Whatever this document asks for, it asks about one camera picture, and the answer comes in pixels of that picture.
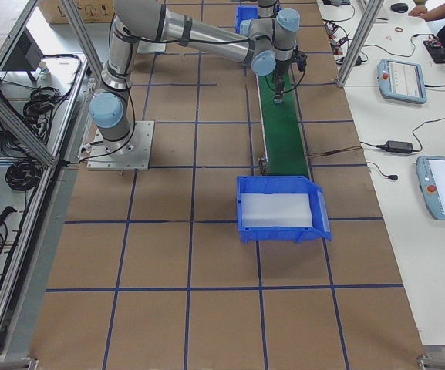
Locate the blue plastic bin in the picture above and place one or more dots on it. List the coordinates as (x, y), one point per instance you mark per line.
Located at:
(284, 184)
(244, 13)

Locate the white foam pad right bin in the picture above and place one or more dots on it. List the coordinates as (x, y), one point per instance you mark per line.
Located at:
(275, 210)

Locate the green conveyor belt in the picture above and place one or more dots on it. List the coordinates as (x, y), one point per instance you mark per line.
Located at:
(282, 135)

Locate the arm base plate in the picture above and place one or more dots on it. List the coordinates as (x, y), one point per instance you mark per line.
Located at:
(132, 153)

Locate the far teach pendant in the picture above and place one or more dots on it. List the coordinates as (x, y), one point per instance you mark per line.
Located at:
(401, 81)

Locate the aluminium frame post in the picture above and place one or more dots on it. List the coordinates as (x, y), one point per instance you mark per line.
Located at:
(358, 41)

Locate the right blue plastic bin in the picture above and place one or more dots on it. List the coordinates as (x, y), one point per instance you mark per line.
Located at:
(284, 184)

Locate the left blue plastic bin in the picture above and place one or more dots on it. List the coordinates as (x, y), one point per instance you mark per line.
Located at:
(244, 13)

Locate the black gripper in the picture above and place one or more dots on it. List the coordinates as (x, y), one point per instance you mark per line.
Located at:
(280, 70)

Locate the black power adapter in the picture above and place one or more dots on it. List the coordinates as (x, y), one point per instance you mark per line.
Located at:
(402, 147)

